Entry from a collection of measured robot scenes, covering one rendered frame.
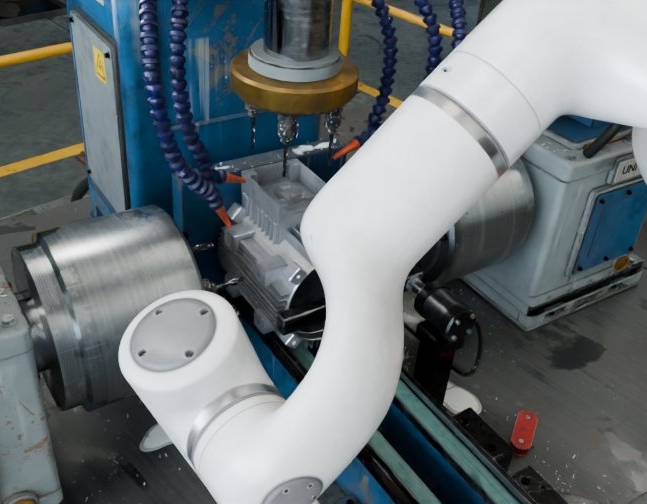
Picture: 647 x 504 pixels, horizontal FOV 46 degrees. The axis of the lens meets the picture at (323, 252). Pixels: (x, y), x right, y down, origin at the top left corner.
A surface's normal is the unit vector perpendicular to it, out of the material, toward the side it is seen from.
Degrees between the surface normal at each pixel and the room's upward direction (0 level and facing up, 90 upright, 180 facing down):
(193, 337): 20
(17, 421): 90
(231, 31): 90
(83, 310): 47
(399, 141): 40
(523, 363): 0
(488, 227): 73
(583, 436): 0
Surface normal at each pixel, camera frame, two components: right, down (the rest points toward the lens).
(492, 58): -0.26, -0.30
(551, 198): -0.84, 0.25
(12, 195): 0.07, -0.82
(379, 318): 0.76, -0.25
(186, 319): -0.21, -0.69
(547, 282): 0.54, 0.51
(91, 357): 0.54, 0.25
